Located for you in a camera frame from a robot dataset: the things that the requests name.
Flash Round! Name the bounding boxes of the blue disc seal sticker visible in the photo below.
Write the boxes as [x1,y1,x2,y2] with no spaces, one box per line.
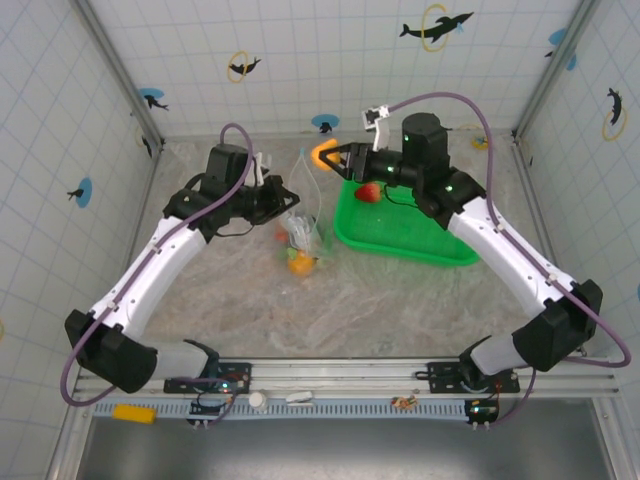
[310,113,341,135]

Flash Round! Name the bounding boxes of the small circuit board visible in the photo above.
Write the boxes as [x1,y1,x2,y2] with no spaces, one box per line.
[188,394,236,427]
[464,398,500,425]

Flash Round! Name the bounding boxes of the clear zip-top bag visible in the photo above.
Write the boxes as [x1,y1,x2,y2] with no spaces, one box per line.
[272,146,337,278]

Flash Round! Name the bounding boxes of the marbled plastic table cover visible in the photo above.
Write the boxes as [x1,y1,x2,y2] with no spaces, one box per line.
[122,132,584,359]

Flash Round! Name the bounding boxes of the green plastic basket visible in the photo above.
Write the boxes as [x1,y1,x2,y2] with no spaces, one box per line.
[333,173,482,269]

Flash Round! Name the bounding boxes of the right aluminium side rail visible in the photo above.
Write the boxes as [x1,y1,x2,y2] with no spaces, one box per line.
[510,132,587,357]

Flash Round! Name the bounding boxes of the left aluminium side rail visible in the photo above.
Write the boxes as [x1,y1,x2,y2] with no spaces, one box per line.
[104,144,165,359]

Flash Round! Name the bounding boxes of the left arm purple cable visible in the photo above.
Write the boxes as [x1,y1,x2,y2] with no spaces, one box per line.
[60,122,257,426]

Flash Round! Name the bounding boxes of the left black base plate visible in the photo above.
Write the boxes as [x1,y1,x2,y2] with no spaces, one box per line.
[163,362,253,395]

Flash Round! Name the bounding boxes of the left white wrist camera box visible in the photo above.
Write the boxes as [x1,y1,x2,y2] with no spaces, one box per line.
[251,153,275,187]

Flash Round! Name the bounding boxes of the upright dolphin ring sticker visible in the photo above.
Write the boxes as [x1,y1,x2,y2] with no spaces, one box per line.
[601,87,629,142]

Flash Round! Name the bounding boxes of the blue disc diver sticker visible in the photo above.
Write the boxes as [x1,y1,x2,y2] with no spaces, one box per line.
[66,177,94,209]

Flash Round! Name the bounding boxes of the right aluminium frame post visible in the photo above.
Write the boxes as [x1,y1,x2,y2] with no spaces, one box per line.
[513,0,602,139]

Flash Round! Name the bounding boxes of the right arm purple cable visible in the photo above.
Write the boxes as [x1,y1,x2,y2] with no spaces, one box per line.
[389,91,633,429]

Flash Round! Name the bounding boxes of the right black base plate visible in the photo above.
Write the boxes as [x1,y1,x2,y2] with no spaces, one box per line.
[426,360,521,395]

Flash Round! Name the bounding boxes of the aluminium frame post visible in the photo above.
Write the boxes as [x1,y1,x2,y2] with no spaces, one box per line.
[513,0,602,139]
[69,0,165,151]

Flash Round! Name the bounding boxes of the corner dolphin ring sticker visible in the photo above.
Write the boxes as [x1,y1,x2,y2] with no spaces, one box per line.
[134,124,154,159]

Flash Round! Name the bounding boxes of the yellow toy pear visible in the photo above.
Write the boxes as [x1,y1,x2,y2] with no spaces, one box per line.
[310,139,342,172]

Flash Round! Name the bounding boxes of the left small circuit board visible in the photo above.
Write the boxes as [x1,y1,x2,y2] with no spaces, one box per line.
[188,394,236,427]

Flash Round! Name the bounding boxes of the yellow rectangular block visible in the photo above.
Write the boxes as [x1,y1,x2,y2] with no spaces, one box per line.
[112,403,157,426]

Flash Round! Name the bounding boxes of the blue disc dolphin sticker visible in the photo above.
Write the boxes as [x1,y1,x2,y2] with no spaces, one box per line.
[138,87,170,112]

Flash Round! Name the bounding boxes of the toy orange fruit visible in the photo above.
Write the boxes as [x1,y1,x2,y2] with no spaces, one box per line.
[286,251,318,278]

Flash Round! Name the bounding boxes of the slotted grey cable duct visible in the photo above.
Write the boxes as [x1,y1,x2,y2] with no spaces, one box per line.
[93,399,501,420]

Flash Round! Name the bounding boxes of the aluminium side rail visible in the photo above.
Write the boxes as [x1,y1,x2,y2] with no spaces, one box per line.
[510,132,587,357]
[104,144,165,359]

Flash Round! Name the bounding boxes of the red toy strawberry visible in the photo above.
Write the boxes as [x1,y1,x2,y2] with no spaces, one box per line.
[354,181,384,204]

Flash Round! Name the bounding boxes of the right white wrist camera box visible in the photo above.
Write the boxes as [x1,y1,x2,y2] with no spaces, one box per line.
[360,103,397,152]

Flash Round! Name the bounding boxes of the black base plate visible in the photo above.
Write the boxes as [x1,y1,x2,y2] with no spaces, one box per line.
[163,362,253,395]
[426,360,521,395]

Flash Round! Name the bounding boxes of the small dolphin ring sticker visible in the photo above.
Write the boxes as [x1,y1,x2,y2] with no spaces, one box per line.
[227,49,263,84]

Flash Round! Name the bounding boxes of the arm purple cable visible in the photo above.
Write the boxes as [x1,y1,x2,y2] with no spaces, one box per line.
[389,91,633,429]
[60,122,257,426]

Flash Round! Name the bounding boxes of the aluminium mounting rail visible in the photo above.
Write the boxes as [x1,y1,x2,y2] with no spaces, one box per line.
[74,355,619,399]

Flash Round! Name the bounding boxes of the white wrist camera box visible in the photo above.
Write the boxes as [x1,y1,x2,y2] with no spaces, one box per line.
[251,153,275,187]
[360,103,397,152]

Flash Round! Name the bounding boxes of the large dolphins ring sticker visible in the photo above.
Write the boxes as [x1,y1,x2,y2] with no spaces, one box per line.
[398,3,475,54]

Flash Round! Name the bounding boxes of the blue patches wall sticker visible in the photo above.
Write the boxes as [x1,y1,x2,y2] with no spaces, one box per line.
[543,27,579,72]

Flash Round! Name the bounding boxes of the right small circuit board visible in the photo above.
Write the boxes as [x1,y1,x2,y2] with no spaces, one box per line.
[464,398,500,425]

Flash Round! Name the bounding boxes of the left aluminium frame post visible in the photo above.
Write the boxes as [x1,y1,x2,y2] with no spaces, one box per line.
[69,0,165,151]

